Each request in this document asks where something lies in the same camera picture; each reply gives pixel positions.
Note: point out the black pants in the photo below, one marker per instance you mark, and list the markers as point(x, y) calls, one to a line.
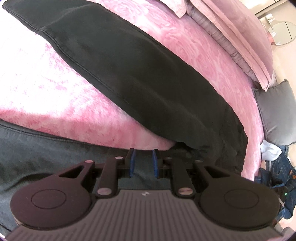
point(129, 81)

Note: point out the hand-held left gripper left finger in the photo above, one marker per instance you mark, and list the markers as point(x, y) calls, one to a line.
point(131, 162)

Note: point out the light blue cloth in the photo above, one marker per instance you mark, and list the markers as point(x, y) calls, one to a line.
point(270, 150)

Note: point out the blue jeans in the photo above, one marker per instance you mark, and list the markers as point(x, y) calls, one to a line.
point(282, 166)

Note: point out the oval mirror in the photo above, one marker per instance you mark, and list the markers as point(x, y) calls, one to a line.
point(282, 32)

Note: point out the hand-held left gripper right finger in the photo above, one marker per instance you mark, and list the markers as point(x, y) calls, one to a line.
point(154, 163)

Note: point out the grey-blue cushion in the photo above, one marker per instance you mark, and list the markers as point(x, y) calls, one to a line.
point(279, 111)

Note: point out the lavender striped pillow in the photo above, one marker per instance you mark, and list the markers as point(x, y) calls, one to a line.
point(222, 39)

